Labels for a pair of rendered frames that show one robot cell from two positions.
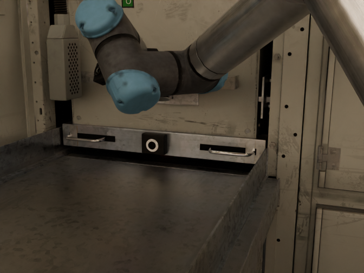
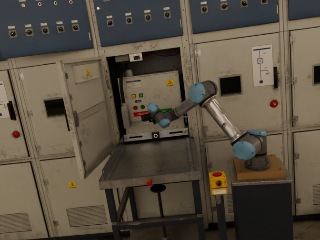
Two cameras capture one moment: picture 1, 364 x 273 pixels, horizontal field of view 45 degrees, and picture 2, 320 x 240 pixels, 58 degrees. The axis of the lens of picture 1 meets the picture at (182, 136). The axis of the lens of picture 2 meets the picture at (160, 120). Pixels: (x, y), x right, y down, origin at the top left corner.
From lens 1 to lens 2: 1.39 m
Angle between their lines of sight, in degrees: 14
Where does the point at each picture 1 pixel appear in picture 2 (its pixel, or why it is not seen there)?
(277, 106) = (189, 118)
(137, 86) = (167, 122)
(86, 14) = (150, 107)
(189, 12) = (160, 96)
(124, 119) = (144, 129)
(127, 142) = (146, 136)
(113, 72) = (160, 120)
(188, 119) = not seen: hidden behind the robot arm
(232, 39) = (185, 108)
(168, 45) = not seen: hidden behind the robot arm
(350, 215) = (213, 142)
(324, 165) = (205, 131)
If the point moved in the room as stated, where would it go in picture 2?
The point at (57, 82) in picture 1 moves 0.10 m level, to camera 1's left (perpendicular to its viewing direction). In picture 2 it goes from (126, 123) to (114, 125)
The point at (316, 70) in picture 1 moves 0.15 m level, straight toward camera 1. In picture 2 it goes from (198, 107) to (200, 111)
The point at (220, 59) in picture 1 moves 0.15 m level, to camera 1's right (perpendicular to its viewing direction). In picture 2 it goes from (182, 112) to (202, 108)
